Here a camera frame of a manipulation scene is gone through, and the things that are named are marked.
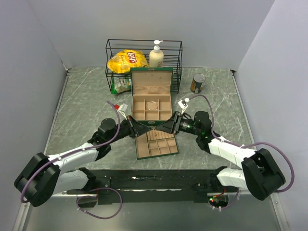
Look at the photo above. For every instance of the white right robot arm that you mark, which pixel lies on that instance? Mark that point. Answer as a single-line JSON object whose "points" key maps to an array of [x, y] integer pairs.
{"points": [[256, 171]]}

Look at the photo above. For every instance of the green snack bag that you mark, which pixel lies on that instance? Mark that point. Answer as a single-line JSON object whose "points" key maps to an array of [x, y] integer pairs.
{"points": [[120, 84]]}

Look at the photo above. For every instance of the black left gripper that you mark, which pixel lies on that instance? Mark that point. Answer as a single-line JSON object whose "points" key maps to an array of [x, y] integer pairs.
{"points": [[137, 128]]}

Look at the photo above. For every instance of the yellow food can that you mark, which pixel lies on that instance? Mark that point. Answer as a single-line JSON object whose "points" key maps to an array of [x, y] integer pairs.
{"points": [[197, 81]]}

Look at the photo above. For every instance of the green jewelry box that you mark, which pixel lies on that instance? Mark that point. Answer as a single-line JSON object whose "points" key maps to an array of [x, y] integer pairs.
{"points": [[151, 94]]}

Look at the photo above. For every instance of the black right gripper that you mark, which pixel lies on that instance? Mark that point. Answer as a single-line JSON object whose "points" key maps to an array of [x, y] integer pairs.
{"points": [[173, 125]]}

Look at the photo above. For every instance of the black wire rack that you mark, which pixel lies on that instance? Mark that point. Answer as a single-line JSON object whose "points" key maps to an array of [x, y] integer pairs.
{"points": [[172, 50]]}

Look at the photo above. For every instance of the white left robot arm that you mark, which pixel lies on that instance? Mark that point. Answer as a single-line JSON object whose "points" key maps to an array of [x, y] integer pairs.
{"points": [[44, 175]]}

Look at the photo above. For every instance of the cream lotion pump bottle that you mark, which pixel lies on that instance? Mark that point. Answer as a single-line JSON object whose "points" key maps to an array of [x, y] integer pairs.
{"points": [[156, 56]]}

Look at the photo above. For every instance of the yellow chips bag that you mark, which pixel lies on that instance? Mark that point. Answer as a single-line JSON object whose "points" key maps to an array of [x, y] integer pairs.
{"points": [[123, 61]]}

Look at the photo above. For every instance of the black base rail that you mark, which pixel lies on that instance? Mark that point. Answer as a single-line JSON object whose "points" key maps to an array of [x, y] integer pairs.
{"points": [[156, 185]]}

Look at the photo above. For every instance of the green jewelry tray insert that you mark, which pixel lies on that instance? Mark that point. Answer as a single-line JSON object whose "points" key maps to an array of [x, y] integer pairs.
{"points": [[155, 144]]}

